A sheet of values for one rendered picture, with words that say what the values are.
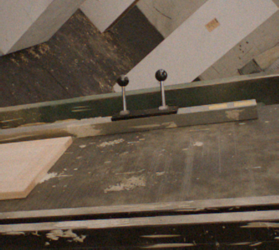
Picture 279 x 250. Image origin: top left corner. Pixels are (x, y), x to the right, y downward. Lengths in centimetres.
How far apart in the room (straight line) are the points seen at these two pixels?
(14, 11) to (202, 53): 218
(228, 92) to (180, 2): 773
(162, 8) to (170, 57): 449
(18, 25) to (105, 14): 266
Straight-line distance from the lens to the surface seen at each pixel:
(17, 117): 158
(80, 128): 121
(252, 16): 457
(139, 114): 115
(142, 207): 64
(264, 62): 667
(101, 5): 603
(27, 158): 113
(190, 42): 462
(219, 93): 135
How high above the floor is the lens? 185
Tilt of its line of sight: 21 degrees down
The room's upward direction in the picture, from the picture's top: 50 degrees clockwise
